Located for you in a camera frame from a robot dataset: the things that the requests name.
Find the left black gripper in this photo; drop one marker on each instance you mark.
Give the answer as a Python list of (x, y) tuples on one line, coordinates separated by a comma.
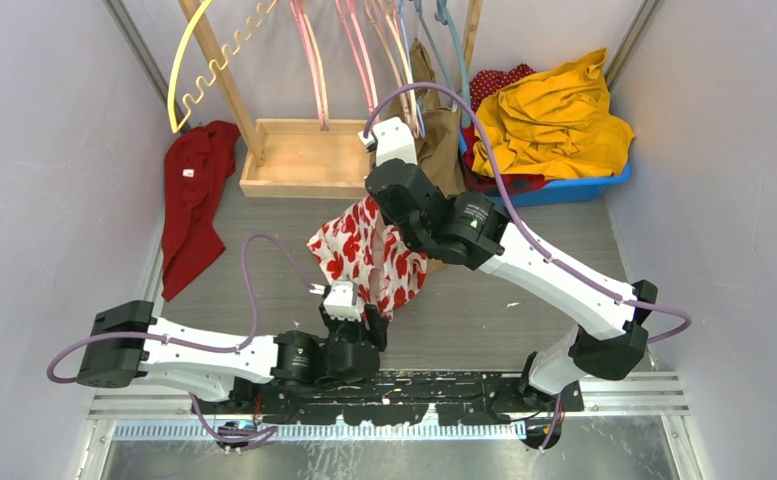
[(375, 322)]

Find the white red floral garment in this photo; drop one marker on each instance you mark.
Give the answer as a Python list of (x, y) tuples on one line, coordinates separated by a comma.
[(358, 246)]

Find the tan brown skirt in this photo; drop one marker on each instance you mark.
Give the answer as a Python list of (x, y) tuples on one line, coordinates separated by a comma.
[(438, 150)]

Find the teal blue wire hanger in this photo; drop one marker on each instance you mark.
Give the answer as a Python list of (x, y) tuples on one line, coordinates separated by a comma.
[(450, 58)]

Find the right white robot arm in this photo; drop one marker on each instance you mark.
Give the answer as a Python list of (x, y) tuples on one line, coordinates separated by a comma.
[(608, 339)]

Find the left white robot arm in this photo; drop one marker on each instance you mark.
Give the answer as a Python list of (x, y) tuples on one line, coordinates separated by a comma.
[(131, 346)]

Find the wooden hanger rack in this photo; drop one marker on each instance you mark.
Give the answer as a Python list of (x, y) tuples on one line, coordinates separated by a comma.
[(292, 157)]

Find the beige hanger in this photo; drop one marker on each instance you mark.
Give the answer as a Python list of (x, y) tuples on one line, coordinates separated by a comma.
[(385, 20)]

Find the red polka dot garment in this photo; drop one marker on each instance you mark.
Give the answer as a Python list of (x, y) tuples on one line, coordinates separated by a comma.
[(487, 82)]

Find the blue plastic bin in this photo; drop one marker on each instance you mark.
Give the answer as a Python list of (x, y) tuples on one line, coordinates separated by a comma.
[(532, 190)]

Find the yellow garment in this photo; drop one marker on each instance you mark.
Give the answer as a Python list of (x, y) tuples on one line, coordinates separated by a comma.
[(555, 123)]

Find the dark red garment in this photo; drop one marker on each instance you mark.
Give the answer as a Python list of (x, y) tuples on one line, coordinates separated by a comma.
[(196, 168)]

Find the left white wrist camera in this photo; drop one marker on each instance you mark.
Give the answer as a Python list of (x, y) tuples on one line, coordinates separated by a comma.
[(340, 300)]

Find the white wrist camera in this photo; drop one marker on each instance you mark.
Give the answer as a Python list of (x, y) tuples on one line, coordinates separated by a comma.
[(340, 300), (388, 140)]

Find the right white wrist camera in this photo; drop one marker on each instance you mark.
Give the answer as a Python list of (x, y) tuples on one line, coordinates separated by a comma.
[(388, 140)]

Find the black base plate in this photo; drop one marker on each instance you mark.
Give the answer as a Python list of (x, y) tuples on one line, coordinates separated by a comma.
[(396, 397)]

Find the white slotted cable duct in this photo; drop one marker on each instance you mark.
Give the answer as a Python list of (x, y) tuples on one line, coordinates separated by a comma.
[(184, 430)]

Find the aluminium rail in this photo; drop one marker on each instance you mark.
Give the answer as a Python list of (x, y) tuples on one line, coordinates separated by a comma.
[(639, 394)]

